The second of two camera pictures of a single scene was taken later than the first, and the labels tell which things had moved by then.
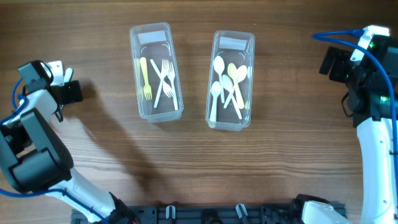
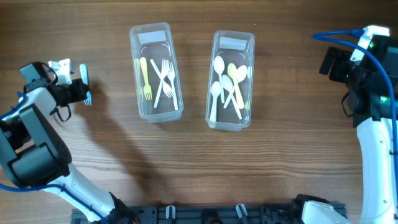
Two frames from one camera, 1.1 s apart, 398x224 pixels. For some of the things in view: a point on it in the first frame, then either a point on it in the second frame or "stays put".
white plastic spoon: [241, 74] stays put
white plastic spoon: [216, 89] stays put
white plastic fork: [68, 74] -> [84, 71]
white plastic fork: [173, 77] stays put
